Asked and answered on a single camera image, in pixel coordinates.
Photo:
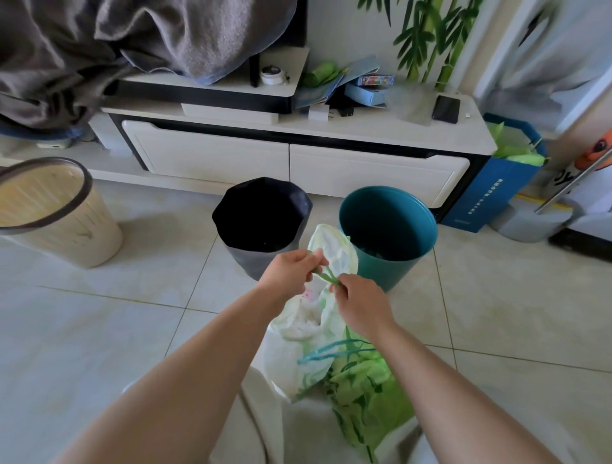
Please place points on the person's left hand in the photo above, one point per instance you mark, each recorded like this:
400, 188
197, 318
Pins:
282, 277

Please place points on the person's right hand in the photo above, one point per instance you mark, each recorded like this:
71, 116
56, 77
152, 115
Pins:
361, 306

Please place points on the person's right thumb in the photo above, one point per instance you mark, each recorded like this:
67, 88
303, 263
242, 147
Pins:
337, 296

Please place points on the person's left thumb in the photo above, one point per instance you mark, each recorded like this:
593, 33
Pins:
316, 264

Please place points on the person's right forearm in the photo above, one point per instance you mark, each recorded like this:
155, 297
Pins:
449, 396

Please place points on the person's left forearm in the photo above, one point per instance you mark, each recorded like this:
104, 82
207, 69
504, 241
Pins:
191, 377

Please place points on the trash bin with black liner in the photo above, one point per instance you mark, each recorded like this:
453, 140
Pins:
260, 224

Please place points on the teal plastic trash bin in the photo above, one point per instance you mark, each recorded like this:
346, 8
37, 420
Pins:
388, 234

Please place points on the crumpled green trash bag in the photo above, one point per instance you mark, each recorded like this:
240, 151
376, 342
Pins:
368, 396

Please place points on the white black tv cabinet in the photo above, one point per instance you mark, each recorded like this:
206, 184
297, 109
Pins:
296, 148

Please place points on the white power adapter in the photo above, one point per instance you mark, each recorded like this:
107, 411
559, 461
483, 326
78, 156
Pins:
317, 113

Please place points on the black small adapter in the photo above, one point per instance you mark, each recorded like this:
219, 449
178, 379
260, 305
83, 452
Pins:
345, 112

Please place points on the light blue flat box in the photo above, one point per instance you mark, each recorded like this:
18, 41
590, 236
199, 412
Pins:
366, 93

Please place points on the blue paper booklet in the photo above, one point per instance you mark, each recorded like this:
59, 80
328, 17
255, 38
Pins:
334, 83

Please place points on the clear plastic sheet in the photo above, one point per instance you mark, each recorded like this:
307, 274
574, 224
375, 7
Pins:
412, 103

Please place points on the green trash bag roll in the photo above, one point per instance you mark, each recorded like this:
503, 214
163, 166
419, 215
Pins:
319, 74

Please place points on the colourful small card box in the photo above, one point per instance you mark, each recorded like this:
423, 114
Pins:
375, 80

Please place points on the white round gadget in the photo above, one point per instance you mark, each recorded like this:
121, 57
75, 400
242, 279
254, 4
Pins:
273, 75

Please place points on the blue paper shopping bag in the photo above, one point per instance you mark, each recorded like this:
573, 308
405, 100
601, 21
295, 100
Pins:
497, 186

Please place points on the black smartphone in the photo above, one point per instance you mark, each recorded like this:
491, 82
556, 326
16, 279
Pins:
446, 109

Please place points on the beige trash bin brown rim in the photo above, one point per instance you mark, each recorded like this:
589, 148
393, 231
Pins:
57, 215

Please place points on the grey blanket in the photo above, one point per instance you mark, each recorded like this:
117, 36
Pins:
119, 43

